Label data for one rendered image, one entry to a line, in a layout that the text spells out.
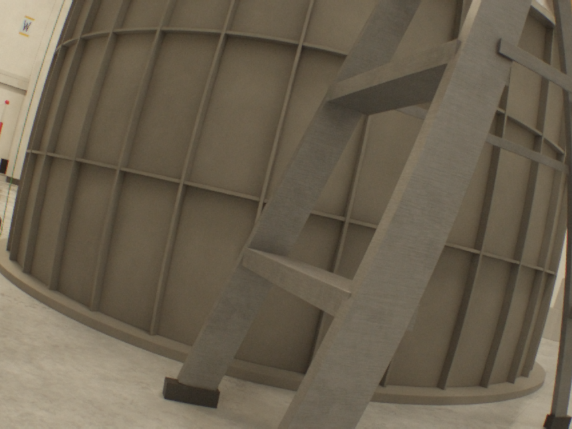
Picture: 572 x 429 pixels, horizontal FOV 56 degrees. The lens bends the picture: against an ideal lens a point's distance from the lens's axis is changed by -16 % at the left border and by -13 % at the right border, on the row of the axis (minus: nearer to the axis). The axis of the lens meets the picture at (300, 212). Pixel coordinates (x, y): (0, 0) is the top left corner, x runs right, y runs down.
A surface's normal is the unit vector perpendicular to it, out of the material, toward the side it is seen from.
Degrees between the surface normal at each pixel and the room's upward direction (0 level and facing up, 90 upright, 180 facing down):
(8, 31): 90
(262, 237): 93
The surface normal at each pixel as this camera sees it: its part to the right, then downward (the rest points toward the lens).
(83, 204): -0.47, -0.14
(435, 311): 0.40, 0.07
